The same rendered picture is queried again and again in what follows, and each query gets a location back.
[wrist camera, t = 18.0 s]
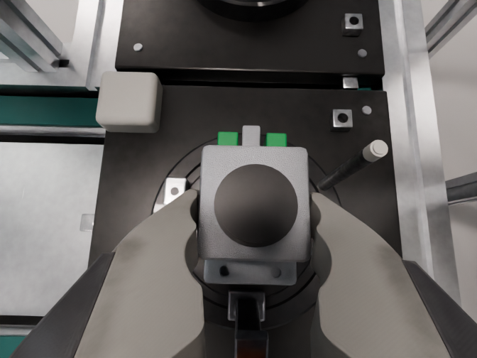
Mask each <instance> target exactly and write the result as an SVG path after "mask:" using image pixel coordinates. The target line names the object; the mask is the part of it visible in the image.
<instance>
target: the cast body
mask: <svg viewBox="0 0 477 358"><path fill-rule="evenodd" d="M260 142H261V128H260V127H259V126H243V131H242V146H218V145H208V146H205V147H204V148H203V150H202V159H201V172H200V185H199V210H198V223H197V251H198V257H199V258H201V259H203V260H204V281H205V282H206V283H217V284H247V285H277V286H292V285H294V284H296V281H297V262H306V261H308V260H309V259H310V256H311V255H312V248H311V227H310V207H309V166H308V153H307V150H306V148H302V147H282V146H260Z"/></svg>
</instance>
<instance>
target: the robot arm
mask: <svg viewBox="0 0 477 358"><path fill-rule="evenodd" d="M309 207H310V227H311V237H312V238H313V241H314V246H313V250H312V257H311V261H310V264H311V267H312V268H313V270H314V271H315V273H316V274H317V276H318V277H319V280H320V282H321V285H322V286H321V288H320V289H319V292H318V296H317V302H316V306H315V310H314V316H313V319H312V326H311V329H310V347H311V358H477V323H476V322H475V321H474V320H473V319H472V318H471V317H470V316H469V315H468V314H467V313H466V312H465V311H464V310H463V309H462V308H461V307H460V306H459V305H458V304H457V303H456V302H455V301H454V300H453V299H452V298H451V297H450V296H449V295H448V294H447V293H446V292H445V291H444V290H443V289H442V288H441V287H440V286H439V285H438V284H437V283H436V282H435V281H434V280H433V279H432V278H431V277H430V276H429V275H428V274H427V273H426V272H425V271H424V270H423V269H422V268H421V267H420V266H419V265H418V264H417V262H416V261H407V260H403V259H402V258H401V257H400V255H399V254H398V253H397V252H396V251H395V250H394V249H393V248H392V247H391V246H390V245H389V244H388V243H387V242H386V241H385V240H384V239H383V238H382V237H381V236H379V235H378V234H377V233H376V232H374V231H373V230H372V229H371V228H370V227H369V226H367V225H366V224H364V223H363V222H362V221H361V220H359V219H357V218H356V217H354V216H353V215H352V214H350V213H349V212H347V211H346V210H344V209H343V208H341V207H340V206H338V205H337V204H336V203H334V202H332V201H331V200H330V199H328V198H327V197H325V196H324V195H322V194H320V193H317V192H310V193H309ZM198 210H199V190H195V189H189V190H187V191H185V192H184V193H183V194H181V195H180V196H178V197H176V198H175V199H174V200H173V201H171V202H169V203H168V204H167V205H166V206H164V207H162V208H161V209H159V210H158V211H157V212H155V213H154V214H152V215H151V216H150V217H148V218H147V219H145V220H143V221H142V222H141V223H140V224H138V225H137V226H136V227H135V228H134V229H132V230H131V231H130V232H129V233H128V234H127V235H126V236H125V237H124V238H123V239H122V240H121V242H120V243H119V244H118V245H117V246H116V248H115V249H114V250H113V251H112V252H106V253H101V254H100V256H99V257H98V258H97V259H96V260H95V261H94V262H93V264H92V265H91V266H90V267H89V268H88V269H87V270H86V271H85V272H84V273H83V274H82V275H81V276H80V277H79V279H78V280H77V281H76V282H75V283H74V284H73V285H72V287H71V288H70V289H69V290H68V291H67V292H66V293H65V294H64V296H63V297H61V299H59V301H58V302H57V303H56V304H55V305H54V306H53V307H52V308H51V309H50V311H49V312H48V313H47V314H46V315H45V316H44V317H43V319H42V320H41V321H40V322H39V323H38V324H37V325H36V326H35V327H34V328H33V329H32V330H31V331H30V332H29V334H28V335H27V336H26V337H25V338H24V339H23V341H22V342H21V343H20V345H19V346H17V348H16V349H15V350H14V351H13V353H12V354H11V355H10V357H9V358H206V346H205V333H204V308H203V295H202V287H201V286H200V284H199V283H198V282H197V281H196V280H195V279H194V277H193V276H192V272H193V270H194V268H195V266H196V265H197V264H198V251H197V223H198Z"/></svg>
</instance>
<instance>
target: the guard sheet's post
mask: <svg viewBox="0 0 477 358"><path fill-rule="evenodd" d="M62 45H63V43H62V42H61V41H60V39H59V38H58V37H57V36H56V35H55V34H54V33H53V32H52V31H51V30H50V28H49V27H48V26H47V25H46V24H45V22H44V21H43V20H42V19H41V18H40V16H39V15H38V14H37V13H36V12H35V11H34V10H33V9H32V8H31V7H30V5H29V4H28V3H27V2H26V1H25V0H0V52H2V53H3V54H4V55H5V56H6V57H8V58H9V59H10V60H11V61H13V62H14V63H15V64H17V66H19V67H20V68H21V69H22V70H24V71H25V72H38V70H39V68H40V69H42V70H43V71H44V72H58V68H59V64H60V60H59V59H58V58H57V57H56V56H55V55H61V52H62Z"/></svg>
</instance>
